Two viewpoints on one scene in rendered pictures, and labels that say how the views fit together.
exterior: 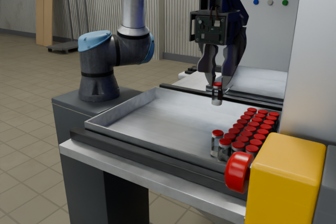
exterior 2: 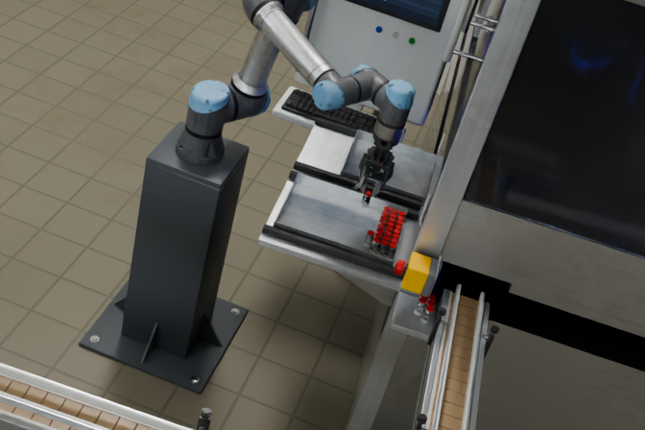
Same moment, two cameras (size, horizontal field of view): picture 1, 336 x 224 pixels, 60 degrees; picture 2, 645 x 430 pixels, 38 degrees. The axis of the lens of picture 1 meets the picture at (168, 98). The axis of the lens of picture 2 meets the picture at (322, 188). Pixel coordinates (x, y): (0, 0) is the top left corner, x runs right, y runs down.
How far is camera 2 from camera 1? 2.06 m
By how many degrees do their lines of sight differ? 27
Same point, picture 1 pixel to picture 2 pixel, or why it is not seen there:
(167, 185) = (346, 268)
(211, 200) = (372, 275)
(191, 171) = (360, 259)
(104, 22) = not seen: outside the picture
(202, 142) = (354, 234)
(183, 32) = not seen: outside the picture
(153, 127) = (315, 221)
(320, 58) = (434, 227)
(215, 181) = (374, 265)
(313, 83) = (431, 234)
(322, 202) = (428, 279)
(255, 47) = not seen: hidden behind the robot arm
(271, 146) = (414, 259)
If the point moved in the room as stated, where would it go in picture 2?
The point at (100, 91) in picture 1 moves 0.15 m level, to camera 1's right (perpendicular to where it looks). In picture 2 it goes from (210, 154) to (257, 154)
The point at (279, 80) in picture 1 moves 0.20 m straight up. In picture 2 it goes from (399, 152) to (417, 100)
